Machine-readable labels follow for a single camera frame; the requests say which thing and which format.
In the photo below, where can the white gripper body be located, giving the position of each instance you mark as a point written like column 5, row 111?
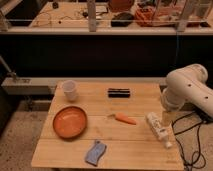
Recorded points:
column 166, row 119

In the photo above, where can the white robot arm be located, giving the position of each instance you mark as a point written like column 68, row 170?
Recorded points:
column 186, row 84

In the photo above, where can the white plastic bottle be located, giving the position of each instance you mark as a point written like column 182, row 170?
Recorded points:
column 158, row 129

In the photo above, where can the black rectangular box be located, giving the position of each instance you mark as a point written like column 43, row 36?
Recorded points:
column 118, row 93

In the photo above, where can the orange plate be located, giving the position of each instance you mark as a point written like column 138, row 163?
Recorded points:
column 70, row 122

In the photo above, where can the white plastic cup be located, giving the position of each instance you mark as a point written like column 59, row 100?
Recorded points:
column 70, row 90

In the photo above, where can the black bag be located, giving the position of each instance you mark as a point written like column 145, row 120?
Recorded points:
column 122, row 20

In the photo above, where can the wooden background table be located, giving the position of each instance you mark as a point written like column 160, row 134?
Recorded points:
column 72, row 15

